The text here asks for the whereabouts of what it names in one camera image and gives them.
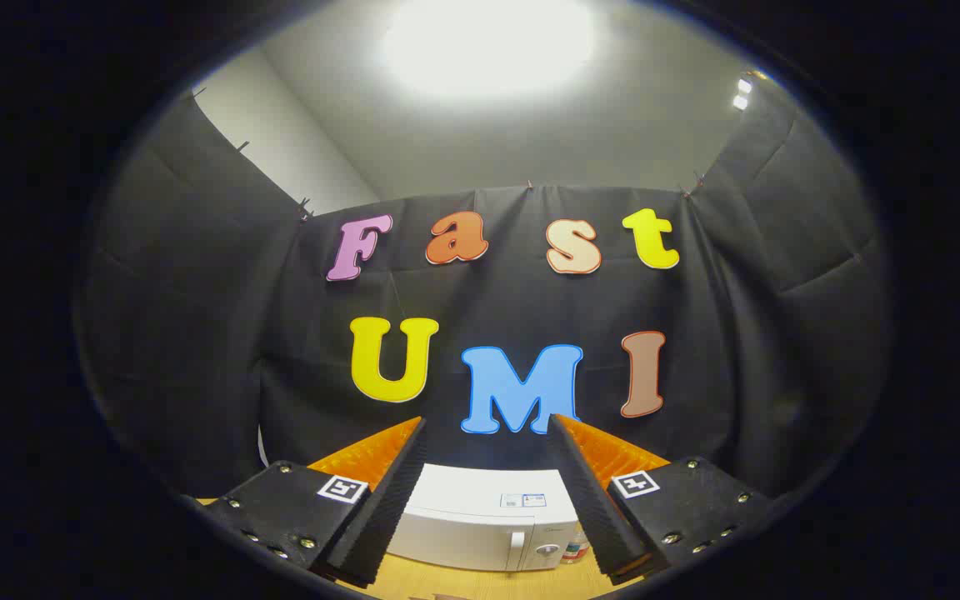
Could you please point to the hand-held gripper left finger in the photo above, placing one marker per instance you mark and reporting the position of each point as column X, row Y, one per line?
column 397, row 492

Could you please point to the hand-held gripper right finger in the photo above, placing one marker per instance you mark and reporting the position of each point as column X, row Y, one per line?
column 588, row 492

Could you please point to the white microwave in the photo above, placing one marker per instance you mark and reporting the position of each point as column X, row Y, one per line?
column 480, row 521

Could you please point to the clear red-label water bottle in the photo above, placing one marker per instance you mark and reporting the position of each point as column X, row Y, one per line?
column 577, row 547

